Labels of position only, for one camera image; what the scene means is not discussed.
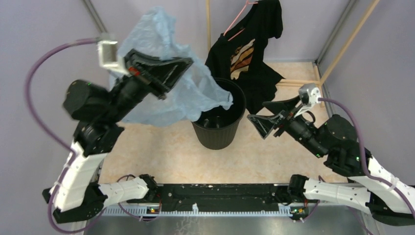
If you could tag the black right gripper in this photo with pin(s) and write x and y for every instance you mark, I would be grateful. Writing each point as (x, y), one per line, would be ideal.
(265, 123)

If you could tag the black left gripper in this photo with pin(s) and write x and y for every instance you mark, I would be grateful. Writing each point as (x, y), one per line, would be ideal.
(159, 75)

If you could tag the light blue plastic trash bag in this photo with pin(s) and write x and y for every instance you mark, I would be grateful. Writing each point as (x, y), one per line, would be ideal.
(195, 92)

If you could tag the black ribbed trash bin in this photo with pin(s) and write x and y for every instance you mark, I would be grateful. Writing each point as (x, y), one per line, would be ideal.
(216, 128)

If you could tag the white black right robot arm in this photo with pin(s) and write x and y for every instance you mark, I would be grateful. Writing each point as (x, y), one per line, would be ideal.
(381, 194)

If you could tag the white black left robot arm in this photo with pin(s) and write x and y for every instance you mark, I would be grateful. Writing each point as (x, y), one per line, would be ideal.
(98, 111)

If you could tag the black printed t-shirt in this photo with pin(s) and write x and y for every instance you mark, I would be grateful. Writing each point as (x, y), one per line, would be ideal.
(238, 54)

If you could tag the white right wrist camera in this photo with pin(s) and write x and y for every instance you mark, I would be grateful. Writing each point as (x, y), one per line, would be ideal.
(309, 95)

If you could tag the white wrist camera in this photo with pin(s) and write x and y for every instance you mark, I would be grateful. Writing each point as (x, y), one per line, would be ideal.
(108, 58)
(309, 95)

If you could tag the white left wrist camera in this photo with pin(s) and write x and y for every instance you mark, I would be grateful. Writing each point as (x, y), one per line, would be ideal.
(108, 58)

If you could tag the wooden clothes rack frame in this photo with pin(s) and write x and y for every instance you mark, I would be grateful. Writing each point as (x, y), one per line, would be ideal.
(315, 32)

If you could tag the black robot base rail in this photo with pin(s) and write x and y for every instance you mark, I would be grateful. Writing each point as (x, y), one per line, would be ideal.
(222, 197)

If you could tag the white toothed cable duct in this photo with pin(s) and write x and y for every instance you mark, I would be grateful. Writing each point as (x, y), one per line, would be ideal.
(144, 211)

